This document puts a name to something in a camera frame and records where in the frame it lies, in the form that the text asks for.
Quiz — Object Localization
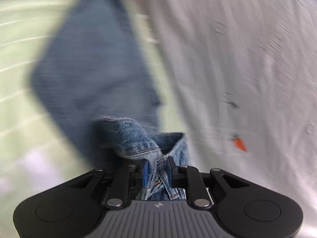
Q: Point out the blue denim jeans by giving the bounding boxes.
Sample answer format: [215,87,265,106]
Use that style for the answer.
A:
[31,0,189,200]

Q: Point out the green grid cutting mat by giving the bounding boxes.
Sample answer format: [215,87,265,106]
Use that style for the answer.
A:
[0,0,189,219]

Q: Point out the grey carrot-print backdrop sheet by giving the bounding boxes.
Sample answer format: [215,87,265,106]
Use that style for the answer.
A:
[128,0,317,228]

